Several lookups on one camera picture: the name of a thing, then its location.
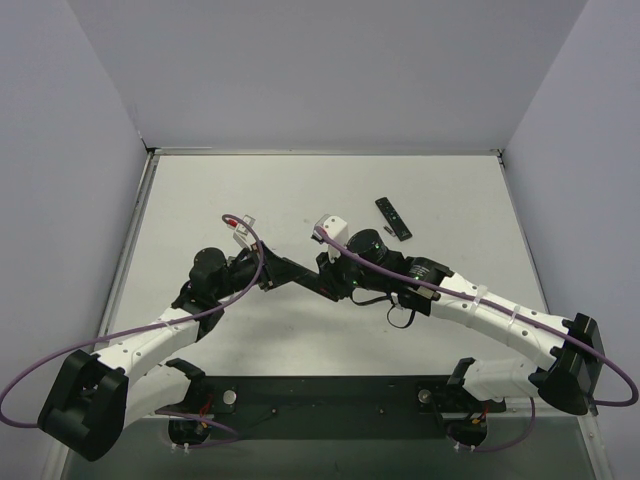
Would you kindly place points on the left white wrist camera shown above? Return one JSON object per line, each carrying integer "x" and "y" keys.
{"x": 241, "y": 233}

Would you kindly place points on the wide black remote control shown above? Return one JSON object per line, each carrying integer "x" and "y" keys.
{"x": 310, "y": 280}

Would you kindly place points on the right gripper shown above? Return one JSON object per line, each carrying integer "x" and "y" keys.
{"x": 326, "y": 275}

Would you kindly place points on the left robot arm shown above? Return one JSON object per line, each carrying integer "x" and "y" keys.
{"x": 95, "y": 396}

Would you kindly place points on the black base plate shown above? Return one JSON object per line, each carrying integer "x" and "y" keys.
{"x": 329, "y": 407}

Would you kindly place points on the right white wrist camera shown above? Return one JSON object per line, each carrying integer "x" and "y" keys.
{"x": 334, "y": 227}

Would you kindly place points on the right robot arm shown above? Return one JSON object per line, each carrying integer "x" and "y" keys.
{"x": 557, "y": 360}

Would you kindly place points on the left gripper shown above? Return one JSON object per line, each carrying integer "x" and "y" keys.
{"x": 265, "y": 266}

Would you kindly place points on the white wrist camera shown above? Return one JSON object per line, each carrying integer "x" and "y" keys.
{"x": 241, "y": 233}
{"x": 334, "y": 227}

